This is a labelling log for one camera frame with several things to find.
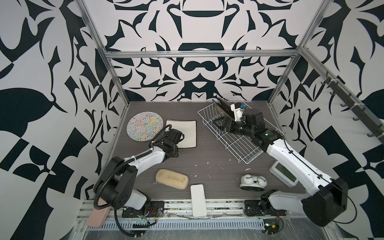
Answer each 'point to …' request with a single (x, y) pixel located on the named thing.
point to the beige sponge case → (172, 179)
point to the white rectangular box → (198, 201)
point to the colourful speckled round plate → (144, 126)
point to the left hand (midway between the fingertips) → (176, 134)
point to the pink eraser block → (98, 216)
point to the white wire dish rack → (236, 145)
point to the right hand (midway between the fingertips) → (219, 122)
